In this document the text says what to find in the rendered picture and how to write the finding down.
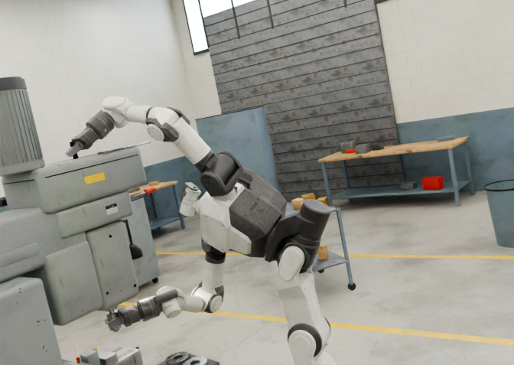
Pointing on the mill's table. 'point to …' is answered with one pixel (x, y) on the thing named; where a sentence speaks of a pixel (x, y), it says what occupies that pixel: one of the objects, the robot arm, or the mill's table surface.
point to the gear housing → (93, 214)
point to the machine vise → (128, 354)
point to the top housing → (75, 180)
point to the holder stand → (187, 360)
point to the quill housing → (112, 263)
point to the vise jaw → (107, 357)
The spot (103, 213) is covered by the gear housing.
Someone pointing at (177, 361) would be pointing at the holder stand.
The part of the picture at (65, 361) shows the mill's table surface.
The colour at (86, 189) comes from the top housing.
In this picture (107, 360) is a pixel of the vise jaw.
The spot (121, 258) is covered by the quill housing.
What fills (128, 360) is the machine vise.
